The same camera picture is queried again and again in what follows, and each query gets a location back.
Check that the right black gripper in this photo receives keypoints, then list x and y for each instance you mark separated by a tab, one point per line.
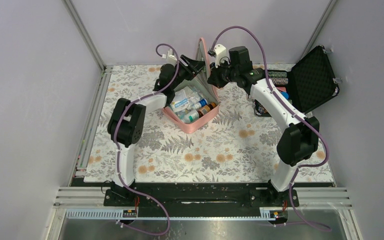
224	63

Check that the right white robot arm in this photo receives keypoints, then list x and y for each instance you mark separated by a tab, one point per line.
299	139

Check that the white sachets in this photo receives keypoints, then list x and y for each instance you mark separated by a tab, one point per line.
193	95

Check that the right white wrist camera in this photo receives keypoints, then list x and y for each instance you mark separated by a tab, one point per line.
220	55

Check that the brown syrup bottle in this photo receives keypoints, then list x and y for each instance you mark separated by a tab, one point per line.
206	109

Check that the black poker chip case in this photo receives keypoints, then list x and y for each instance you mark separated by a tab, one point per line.
310	83

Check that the white plastic bottle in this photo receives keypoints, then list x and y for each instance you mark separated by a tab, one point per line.
190	117

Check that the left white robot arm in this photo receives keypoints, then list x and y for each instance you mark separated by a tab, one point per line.
127	120

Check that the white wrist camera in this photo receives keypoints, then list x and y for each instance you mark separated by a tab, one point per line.
171	57
220	55

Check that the pink medicine kit case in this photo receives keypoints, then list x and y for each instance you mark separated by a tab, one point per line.
200	82

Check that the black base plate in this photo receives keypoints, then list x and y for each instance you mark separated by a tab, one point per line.
189	200

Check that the small blue label bottle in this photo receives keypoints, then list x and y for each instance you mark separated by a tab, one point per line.
201	103

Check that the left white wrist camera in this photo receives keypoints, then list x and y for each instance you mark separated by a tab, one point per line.
171	57

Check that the floral table mat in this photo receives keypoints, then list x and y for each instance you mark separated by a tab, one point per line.
235	146

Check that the white blue gauze packet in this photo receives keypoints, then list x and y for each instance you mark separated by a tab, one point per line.
180	102

